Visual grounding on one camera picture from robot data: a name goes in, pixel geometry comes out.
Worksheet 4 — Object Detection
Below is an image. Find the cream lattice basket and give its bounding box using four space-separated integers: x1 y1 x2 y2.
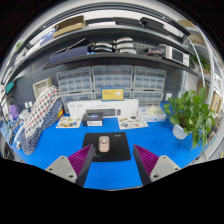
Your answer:
32 77 54 100

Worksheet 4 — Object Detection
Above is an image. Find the black mouse pad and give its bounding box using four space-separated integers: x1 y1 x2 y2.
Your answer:
82 131 132 163

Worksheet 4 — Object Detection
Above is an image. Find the blue dotted fabric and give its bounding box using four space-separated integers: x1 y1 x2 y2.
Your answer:
19 97 65 156

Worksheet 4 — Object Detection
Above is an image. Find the red white checkered fabric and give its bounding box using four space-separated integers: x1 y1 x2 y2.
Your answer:
23 85 61 138

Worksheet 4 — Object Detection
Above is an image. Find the dark wall shelf unit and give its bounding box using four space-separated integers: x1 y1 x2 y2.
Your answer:
3 9 201 78

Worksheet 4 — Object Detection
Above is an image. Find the yellow printed card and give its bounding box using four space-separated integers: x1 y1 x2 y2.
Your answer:
100 86 125 102

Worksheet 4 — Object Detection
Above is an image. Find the green plant in white pot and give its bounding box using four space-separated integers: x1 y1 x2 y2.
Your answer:
163 87 216 149

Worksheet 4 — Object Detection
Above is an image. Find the white blue glove box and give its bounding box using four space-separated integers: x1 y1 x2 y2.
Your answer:
138 106 167 123

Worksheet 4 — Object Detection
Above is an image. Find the small black cardboard box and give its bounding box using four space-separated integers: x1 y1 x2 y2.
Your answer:
81 112 104 127

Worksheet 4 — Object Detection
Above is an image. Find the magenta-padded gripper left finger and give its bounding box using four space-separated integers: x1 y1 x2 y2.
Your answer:
45 143 95 188

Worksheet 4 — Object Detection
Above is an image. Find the large cartoon sticker sheet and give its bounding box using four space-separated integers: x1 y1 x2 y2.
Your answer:
117 116 149 130

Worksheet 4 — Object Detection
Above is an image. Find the transparent pink computer mouse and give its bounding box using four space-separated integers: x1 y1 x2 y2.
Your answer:
98 135 111 153

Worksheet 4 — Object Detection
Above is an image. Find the white keyboard packaging box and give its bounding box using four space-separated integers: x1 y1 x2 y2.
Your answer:
67 98 140 120

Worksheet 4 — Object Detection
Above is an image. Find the cream disposable glove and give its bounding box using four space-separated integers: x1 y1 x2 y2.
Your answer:
146 105 163 114

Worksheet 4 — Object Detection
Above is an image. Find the grey drawer cabinet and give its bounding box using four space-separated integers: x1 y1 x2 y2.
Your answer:
132 65 167 92
132 89 165 108
93 89 134 101
57 66 92 94
91 64 134 91
60 91 95 114

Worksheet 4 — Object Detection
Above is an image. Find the small cartoon sticker sheet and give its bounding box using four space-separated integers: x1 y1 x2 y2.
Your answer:
55 116 83 129

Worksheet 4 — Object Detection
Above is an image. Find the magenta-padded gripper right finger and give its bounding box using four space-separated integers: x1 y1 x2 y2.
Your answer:
133 143 182 186

